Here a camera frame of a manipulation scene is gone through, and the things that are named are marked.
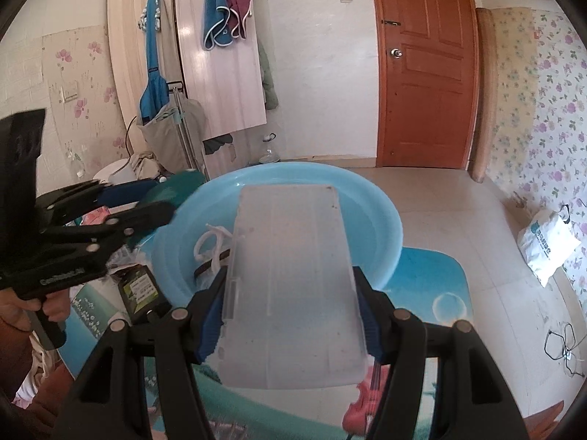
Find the blue printed desktop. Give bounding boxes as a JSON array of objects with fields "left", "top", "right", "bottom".
[{"left": 59, "top": 244, "right": 474, "bottom": 440}]

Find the metal rack pole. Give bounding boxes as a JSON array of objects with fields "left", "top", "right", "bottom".
[{"left": 166, "top": 80, "right": 208, "bottom": 180}]

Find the grey cloth bag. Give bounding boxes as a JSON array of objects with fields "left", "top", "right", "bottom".
[{"left": 136, "top": 98, "right": 208, "bottom": 176}]

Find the clear frosted plastic box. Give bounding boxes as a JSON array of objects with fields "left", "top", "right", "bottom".
[{"left": 215, "top": 184, "right": 370, "bottom": 388}]

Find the person's left hand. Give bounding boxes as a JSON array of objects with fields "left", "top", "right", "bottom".
[{"left": 0, "top": 291, "right": 45, "bottom": 331}]

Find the person's reddish clothing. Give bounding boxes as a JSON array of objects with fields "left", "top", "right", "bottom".
[{"left": 0, "top": 325, "right": 95, "bottom": 427}]

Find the dark green glass bottle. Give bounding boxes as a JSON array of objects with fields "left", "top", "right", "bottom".
[{"left": 116, "top": 265, "right": 171, "bottom": 327}]

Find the maroon towel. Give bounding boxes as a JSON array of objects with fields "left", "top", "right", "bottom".
[{"left": 222, "top": 0, "right": 253, "bottom": 40}]

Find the blue towel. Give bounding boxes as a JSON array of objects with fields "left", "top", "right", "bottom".
[{"left": 203, "top": 0, "right": 236, "bottom": 51}]

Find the large water bottle with handle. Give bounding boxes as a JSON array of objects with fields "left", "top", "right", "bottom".
[{"left": 259, "top": 132, "right": 281, "bottom": 166}]

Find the white plastic hook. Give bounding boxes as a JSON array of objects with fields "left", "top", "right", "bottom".
[{"left": 192, "top": 223, "right": 236, "bottom": 276}]

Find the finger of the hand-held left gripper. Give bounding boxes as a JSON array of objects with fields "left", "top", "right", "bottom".
[
  {"left": 43, "top": 201, "right": 178, "bottom": 262},
  {"left": 36, "top": 179, "right": 159, "bottom": 221}
]

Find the light wooden board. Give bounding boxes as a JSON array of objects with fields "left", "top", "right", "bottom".
[
  {"left": 173, "top": 0, "right": 268, "bottom": 142},
  {"left": 107, "top": 0, "right": 181, "bottom": 157}
]

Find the white plastic shopping bag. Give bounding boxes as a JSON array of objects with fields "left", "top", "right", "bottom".
[{"left": 517, "top": 205, "right": 583, "bottom": 288}]

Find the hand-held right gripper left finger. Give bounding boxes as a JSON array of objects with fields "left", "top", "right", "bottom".
[{"left": 57, "top": 270, "right": 230, "bottom": 440}]

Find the brown hair band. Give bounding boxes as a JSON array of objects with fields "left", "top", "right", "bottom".
[{"left": 194, "top": 248, "right": 231, "bottom": 281}]

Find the dark green hanging jacket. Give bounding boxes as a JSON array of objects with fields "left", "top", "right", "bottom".
[{"left": 257, "top": 41, "right": 280, "bottom": 111}]

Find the dark green packet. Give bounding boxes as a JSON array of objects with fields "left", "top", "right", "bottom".
[{"left": 140, "top": 169, "right": 208, "bottom": 214}]

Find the light blue plastic basin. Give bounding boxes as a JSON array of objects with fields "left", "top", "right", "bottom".
[{"left": 151, "top": 161, "right": 404, "bottom": 309}]

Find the black floor cable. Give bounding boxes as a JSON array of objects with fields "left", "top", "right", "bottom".
[{"left": 543, "top": 320, "right": 587, "bottom": 377}]

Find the brown wooden door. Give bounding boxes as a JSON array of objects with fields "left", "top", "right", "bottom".
[{"left": 368, "top": 0, "right": 480, "bottom": 170}]

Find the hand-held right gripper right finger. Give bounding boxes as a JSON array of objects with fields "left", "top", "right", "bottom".
[{"left": 352, "top": 266, "right": 528, "bottom": 440}]

